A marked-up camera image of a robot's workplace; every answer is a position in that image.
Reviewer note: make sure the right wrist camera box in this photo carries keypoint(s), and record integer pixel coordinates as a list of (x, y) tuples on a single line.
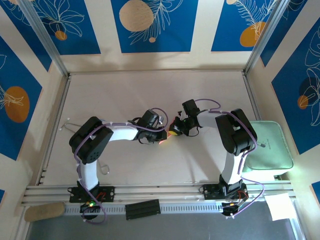
[(190, 106)]

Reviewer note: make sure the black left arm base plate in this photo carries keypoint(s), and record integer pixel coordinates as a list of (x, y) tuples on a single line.
[(108, 193)]

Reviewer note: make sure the black slotted block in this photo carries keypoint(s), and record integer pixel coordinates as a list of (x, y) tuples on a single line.
[(142, 209)]

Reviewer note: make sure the pink square paper sheet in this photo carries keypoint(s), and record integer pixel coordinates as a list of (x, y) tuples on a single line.
[(162, 142)]

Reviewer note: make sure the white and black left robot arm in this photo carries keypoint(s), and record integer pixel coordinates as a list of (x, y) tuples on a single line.
[(91, 140)]

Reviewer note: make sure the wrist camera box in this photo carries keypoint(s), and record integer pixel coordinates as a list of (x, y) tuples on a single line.
[(190, 106), (150, 118)]

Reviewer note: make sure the blue floral wall poster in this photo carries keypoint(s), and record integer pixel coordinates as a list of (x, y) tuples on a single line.
[(31, 37), (230, 25), (75, 27), (292, 100), (17, 75), (290, 15), (172, 37)]

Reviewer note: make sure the beige oval pad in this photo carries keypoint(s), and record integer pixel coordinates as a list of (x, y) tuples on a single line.
[(43, 212)]

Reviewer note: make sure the black controller board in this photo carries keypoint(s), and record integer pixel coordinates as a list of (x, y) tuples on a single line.
[(228, 210), (86, 209)]

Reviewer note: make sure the long aluminium table rail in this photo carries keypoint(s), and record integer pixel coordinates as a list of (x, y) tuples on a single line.
[(160, 192)]

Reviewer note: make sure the mint green zip case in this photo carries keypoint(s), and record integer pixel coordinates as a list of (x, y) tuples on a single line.
[(275, 150)]

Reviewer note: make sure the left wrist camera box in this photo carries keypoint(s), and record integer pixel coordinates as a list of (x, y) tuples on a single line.
[(150, 118)]

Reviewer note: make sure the white paper note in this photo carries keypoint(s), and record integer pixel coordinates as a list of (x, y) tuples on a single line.
[(280, 206)]

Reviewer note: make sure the aluminium side rail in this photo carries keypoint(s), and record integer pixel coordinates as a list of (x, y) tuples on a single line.
[(56, 120), (251, 97)]

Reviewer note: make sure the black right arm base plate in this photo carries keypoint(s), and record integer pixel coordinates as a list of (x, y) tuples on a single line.
[(208, 192)]

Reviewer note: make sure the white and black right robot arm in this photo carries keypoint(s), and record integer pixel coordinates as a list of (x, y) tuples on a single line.
[(236, 132)]

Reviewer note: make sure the aluminium frame post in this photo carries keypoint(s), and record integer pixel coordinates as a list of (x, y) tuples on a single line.
[(45, 37), (264, 37)]

